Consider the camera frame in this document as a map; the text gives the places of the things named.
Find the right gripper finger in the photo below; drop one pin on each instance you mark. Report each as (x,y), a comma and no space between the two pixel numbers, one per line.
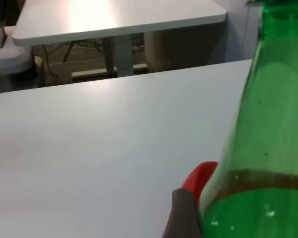
(183,218)

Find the green plastic bottle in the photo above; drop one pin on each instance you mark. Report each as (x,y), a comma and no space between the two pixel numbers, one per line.
(263,124)

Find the red tray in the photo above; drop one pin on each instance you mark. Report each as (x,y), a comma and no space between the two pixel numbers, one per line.
(201,176)

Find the white background table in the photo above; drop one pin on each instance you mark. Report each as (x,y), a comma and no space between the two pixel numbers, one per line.
(114,17)

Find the white round stand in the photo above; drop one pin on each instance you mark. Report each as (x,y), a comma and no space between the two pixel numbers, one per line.
(7,57)

